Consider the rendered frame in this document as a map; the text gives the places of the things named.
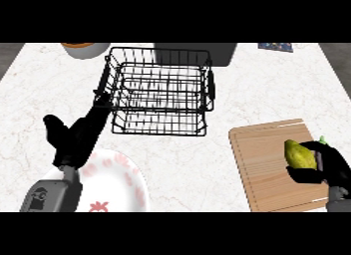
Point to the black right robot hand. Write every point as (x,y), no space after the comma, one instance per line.
(337,166)

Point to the dark grey box appliance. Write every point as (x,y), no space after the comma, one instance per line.
(193,53)

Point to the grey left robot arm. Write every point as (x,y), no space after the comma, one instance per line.
(54,194)

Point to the white bowl with orange rim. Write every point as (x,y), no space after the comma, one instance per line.
(85,50)

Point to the wooden cutting board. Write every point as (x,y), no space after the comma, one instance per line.
(267,172)

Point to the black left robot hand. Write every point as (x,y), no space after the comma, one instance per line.
(81,136)

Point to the yellow-green pear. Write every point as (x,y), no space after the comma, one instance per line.
(300,155)

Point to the blue patterned flat object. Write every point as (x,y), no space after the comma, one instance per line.
(276,47)

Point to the purple eggplant with green stem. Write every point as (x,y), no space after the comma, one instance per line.
(322,149)

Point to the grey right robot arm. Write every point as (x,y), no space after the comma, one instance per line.
(342,203)

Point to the white plate with pink flowers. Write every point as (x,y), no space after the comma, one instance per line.
(112,186)

